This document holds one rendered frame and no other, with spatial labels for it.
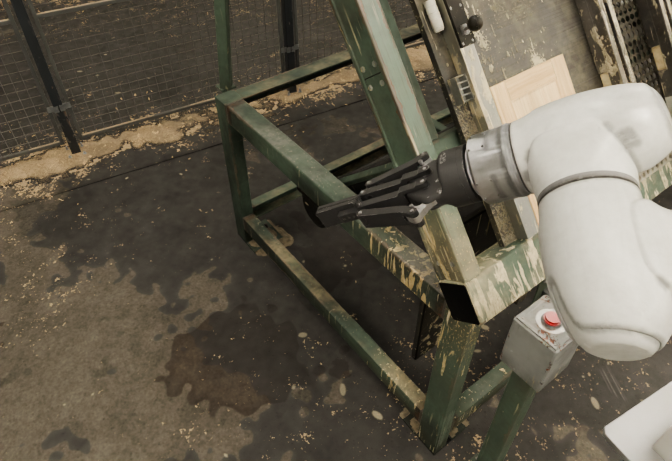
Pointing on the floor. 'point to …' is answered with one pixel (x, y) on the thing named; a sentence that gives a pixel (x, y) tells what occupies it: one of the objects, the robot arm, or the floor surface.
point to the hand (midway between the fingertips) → (341, 211)
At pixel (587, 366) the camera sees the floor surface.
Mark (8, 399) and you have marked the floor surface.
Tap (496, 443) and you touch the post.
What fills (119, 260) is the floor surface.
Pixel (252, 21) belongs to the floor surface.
